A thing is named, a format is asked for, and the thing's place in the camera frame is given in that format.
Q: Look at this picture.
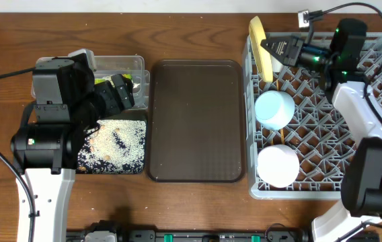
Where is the grey dishwasher rack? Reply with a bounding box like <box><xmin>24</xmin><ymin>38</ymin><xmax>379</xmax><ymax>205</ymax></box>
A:
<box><xmin>242</xmin><ymin>33</ymin><xmax>382</xmax><ymax>200</ymax></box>

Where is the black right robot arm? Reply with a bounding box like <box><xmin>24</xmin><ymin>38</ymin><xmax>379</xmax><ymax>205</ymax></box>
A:
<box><xmin>260</xmin><ymin>18</ymin><xmax>382</xmax><ymax>241</ymax></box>

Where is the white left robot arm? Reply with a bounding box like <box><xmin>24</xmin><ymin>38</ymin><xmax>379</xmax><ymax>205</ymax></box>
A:
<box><xmin>11</xmin><ymin>49</ymin><xmax>135</xmax><ymax>241</ymax></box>

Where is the yellow plate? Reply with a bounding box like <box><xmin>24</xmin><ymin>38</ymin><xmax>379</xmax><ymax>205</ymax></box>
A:
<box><xmin>249</xmin><ymin>16</ymin><xmax>273</xmax><ymax>83</ymax></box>

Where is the black waste tray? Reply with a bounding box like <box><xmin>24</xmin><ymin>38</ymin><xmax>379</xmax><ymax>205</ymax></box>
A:
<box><xmin>75</xmin><ymin>110</ymin><xmax>149</xmax><ymax>175</ymax></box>

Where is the green yellow snack wrapper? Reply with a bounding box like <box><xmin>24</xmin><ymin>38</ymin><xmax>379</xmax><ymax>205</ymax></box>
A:
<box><xmin>95</xmin><ymin>74</ymin><xmax>132</xmax><ymax>86</ymax></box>

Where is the white cup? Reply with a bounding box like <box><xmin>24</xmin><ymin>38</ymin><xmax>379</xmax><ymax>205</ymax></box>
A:
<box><xmin>270</xmin><ymin>56</ymin><xmax>283</xmax><ymax>73</ymax></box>

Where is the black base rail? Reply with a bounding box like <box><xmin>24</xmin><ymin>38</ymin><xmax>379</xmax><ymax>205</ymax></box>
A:
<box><xmin>65</xmin><ymin>220</ymin><xmax>313</xmax><ymax>242</ymax></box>

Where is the light blue bowl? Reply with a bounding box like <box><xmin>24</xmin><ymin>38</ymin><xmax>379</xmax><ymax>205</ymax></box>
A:
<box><xmin>254</xmin><ymin>91</ymin><xmax>295</xmax><ymax>130</ymax></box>

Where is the pile of rice grains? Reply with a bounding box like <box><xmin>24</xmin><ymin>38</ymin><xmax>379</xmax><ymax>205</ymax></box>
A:
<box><xmin>76</xmin><ymin>119</ymin><xmax>147</xmax><ymax>174</ymax></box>

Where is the white rice bowl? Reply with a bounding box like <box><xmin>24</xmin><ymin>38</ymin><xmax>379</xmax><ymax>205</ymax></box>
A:
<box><xmin>257</xmin><ymin>145</ymin><xmax>300</xmax><ymax>188</ymax></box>

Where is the dark brown tray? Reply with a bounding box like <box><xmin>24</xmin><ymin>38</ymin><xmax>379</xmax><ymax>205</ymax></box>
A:
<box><xmin>147</xmin><ymin>60</ymin><xmax>246</xmax><ymax>183</ymax></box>

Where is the clear plastic bin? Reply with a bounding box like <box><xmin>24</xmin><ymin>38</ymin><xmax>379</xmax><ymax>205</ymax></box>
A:
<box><xmin>32</xmin><ymin>56</ymin><xmax>147</xmax><ymax>107</ymax></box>

